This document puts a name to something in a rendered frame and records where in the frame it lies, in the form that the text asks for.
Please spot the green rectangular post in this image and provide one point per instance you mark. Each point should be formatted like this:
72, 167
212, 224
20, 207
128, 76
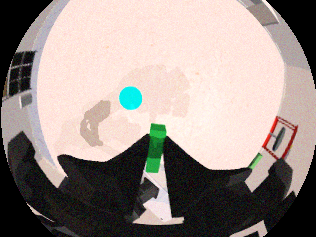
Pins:
157, 134

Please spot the cyan circle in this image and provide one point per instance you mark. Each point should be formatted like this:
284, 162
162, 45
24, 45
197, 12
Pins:
130, 98

